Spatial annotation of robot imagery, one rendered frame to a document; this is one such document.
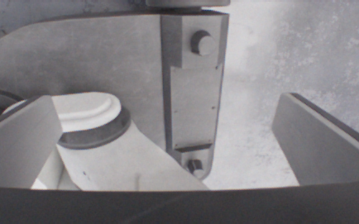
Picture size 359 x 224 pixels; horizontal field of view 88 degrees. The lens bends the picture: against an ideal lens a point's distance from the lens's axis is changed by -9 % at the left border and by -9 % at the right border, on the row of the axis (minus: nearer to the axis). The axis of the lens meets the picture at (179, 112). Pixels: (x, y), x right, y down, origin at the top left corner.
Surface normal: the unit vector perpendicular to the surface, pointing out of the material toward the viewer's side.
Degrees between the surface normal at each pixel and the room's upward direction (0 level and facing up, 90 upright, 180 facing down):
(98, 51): 0
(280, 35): 0
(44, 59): 0
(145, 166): 90
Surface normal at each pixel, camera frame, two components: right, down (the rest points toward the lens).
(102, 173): 0.00, -0.85
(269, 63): 0.21, 0.51
